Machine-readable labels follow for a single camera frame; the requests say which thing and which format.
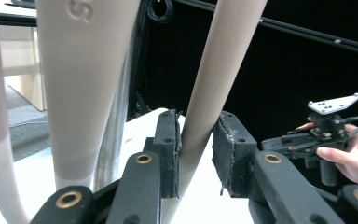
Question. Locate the beige skimmer spoon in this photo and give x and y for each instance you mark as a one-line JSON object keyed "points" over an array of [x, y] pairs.
{"points": [[220, 62]]}

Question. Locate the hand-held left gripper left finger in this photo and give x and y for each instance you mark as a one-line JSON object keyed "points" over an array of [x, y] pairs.
{"points": [[169, 155]]}

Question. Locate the light wooden bench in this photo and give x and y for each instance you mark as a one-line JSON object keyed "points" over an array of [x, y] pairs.
{"points": [[21, 62]]}

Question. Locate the beige slotted spatula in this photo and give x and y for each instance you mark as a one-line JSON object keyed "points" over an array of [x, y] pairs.
{"points": [[80, 93]]}

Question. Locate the black metal frame bar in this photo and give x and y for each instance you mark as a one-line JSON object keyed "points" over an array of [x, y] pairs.
{"points": [[307, 32]]}

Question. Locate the white table sheet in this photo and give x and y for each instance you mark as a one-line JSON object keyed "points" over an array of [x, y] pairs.
{"points": [[205, 206]]}

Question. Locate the black curtain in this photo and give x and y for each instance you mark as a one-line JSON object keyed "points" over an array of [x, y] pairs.
{"points": [[276, 77]]}

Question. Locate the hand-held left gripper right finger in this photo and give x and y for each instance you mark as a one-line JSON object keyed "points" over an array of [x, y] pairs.
{"points": [[233, 158]]}

